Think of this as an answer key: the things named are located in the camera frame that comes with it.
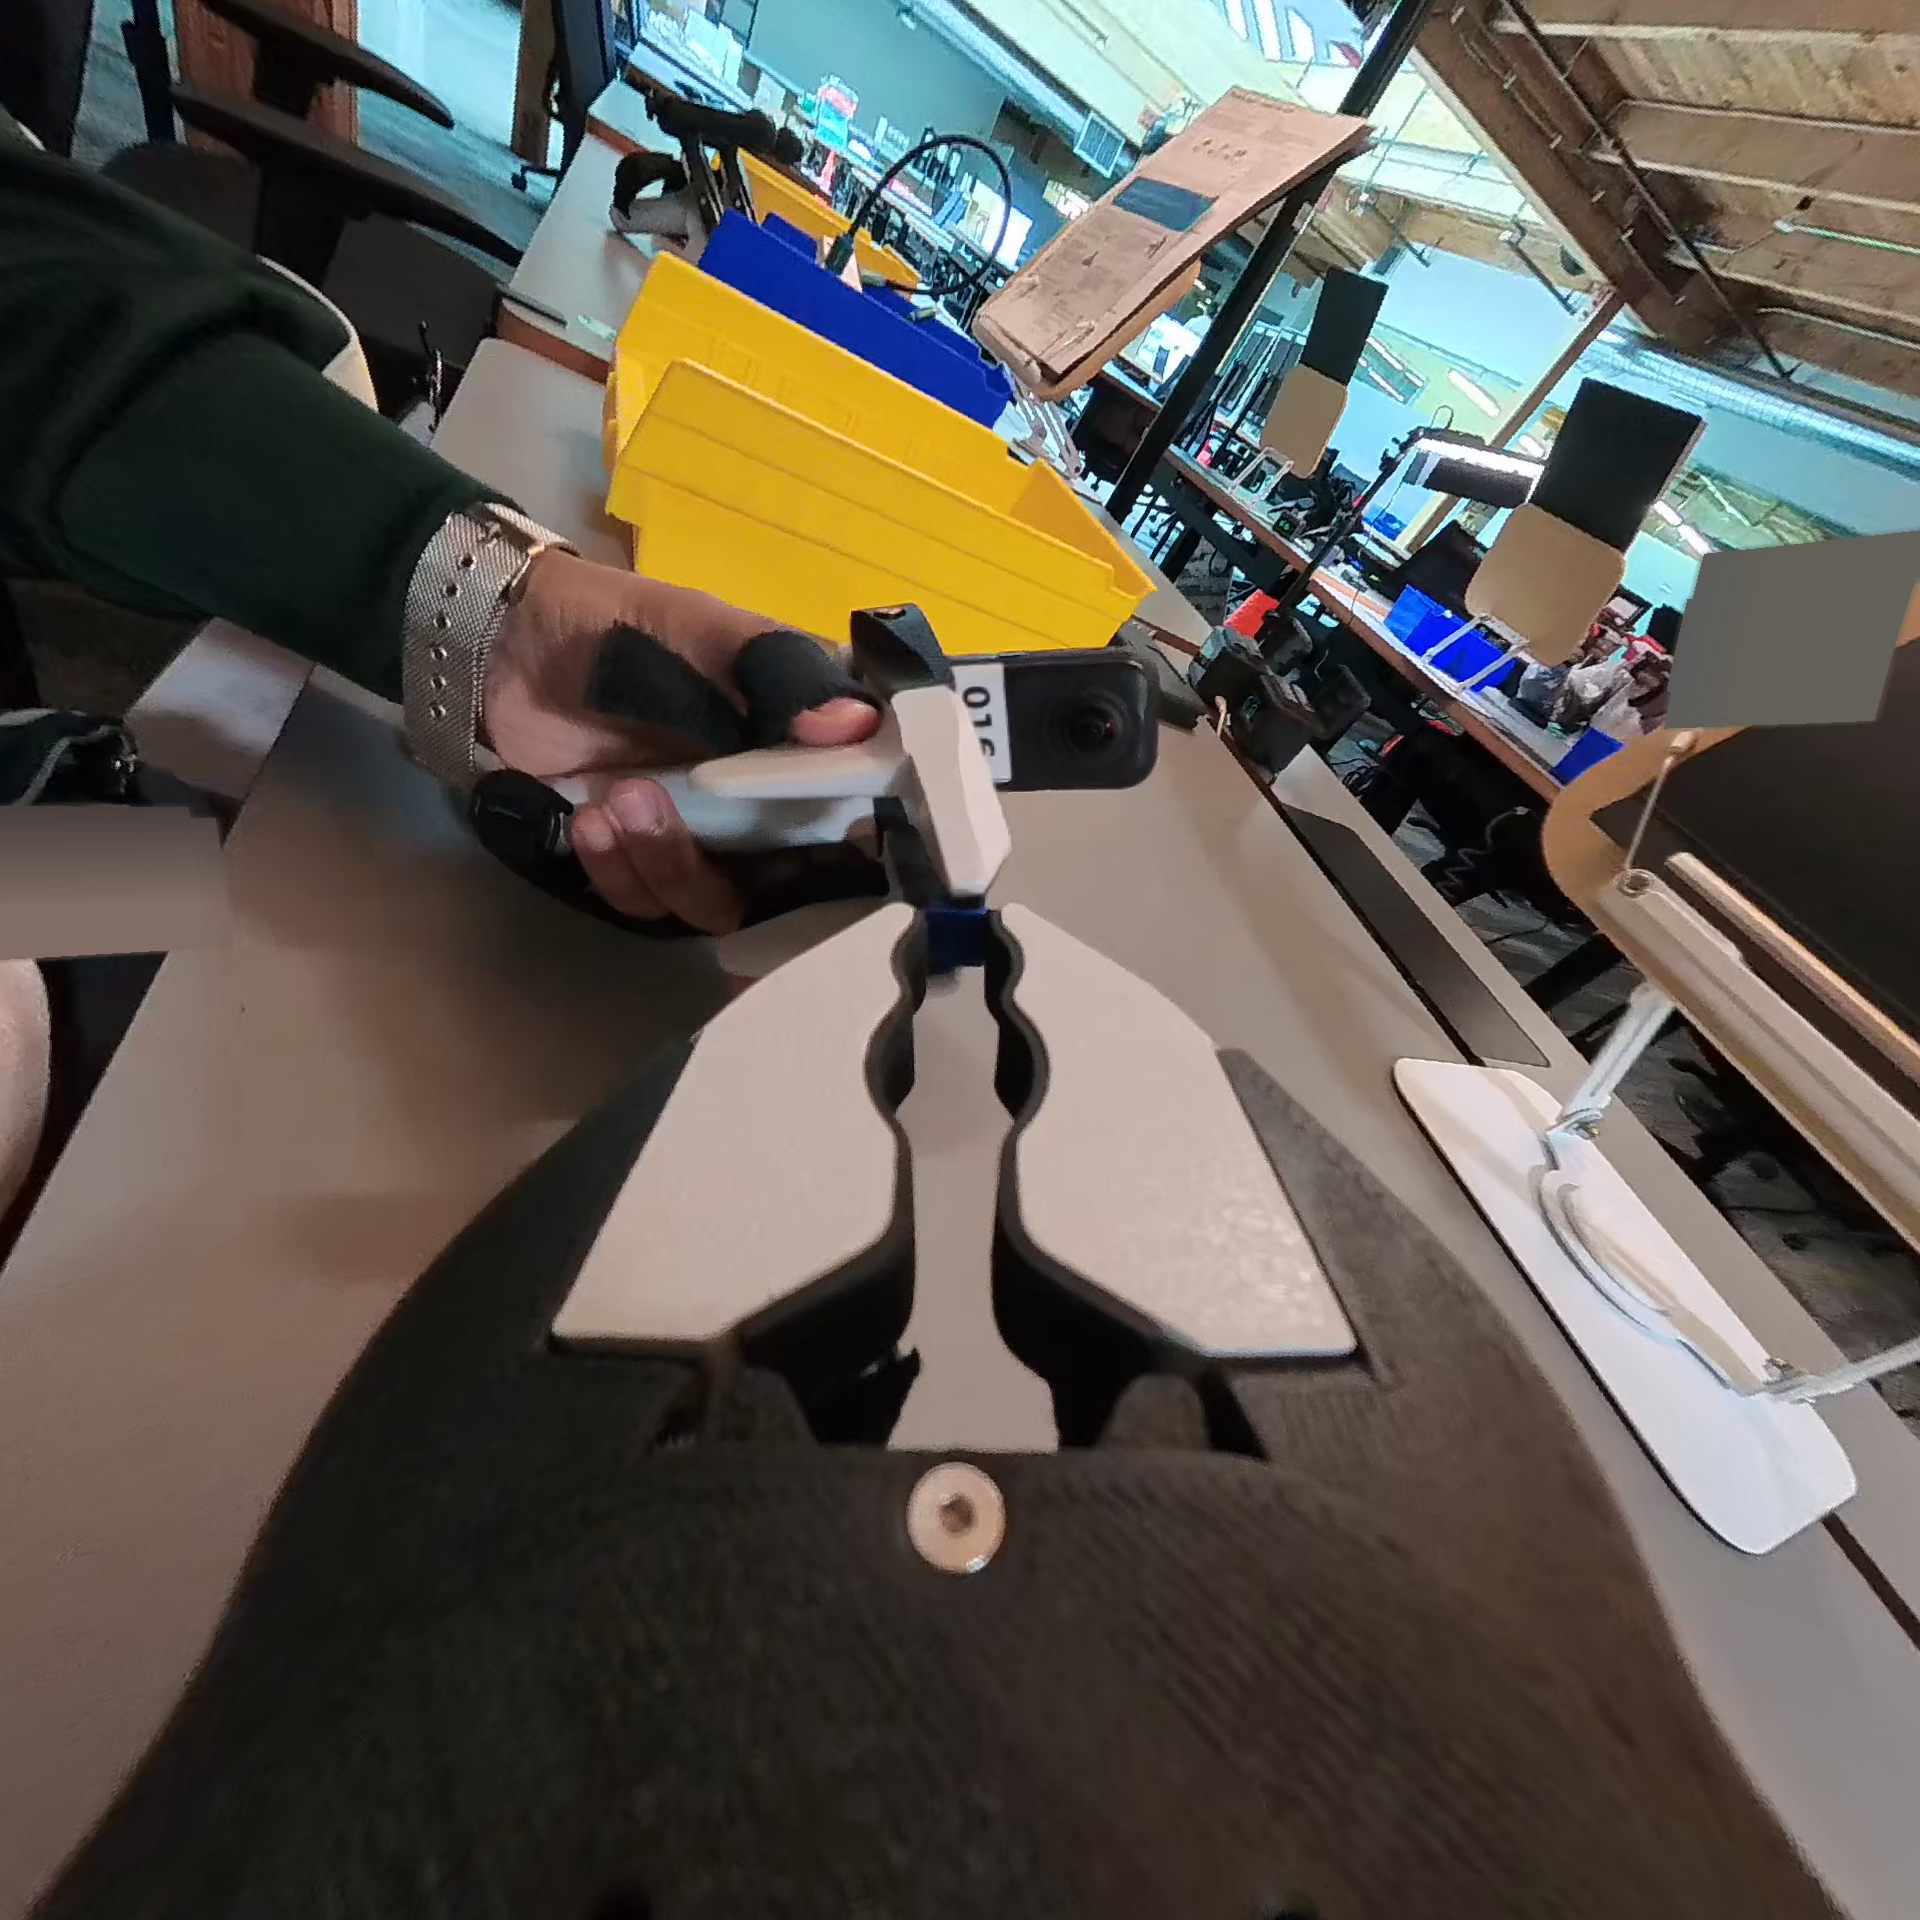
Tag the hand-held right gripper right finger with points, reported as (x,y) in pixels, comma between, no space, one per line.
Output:
(1170,1185)

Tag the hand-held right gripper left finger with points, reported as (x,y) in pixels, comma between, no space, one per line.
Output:
(750,1171)

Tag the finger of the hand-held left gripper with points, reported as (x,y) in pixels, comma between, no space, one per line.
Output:
(961,795)

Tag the small blue cube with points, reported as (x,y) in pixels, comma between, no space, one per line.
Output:
(954,939)

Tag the person's left forearm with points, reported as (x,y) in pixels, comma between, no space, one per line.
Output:
(180,420)

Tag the person's left hand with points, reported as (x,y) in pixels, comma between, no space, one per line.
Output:
(533,675)

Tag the black electronic device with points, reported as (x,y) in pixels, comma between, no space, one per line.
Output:
(1275,690)

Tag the yellow plastic bin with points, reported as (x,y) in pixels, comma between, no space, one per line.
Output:
(841,510)
(781,194)
(674,314)

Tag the black metal pole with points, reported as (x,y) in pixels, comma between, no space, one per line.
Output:
(1200,391)

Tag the blue plastic bin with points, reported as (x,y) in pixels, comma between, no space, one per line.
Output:
(1440,623)
(841,301)

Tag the brown cardboard sheet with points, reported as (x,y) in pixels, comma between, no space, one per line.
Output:
(1170,225)

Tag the silver mesh wristwatch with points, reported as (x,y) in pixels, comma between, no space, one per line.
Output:
(451,661)

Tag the person's cream clothing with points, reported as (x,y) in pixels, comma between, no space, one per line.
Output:
(18,1081)

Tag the black office chair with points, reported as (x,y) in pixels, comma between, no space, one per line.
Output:
(300,135)

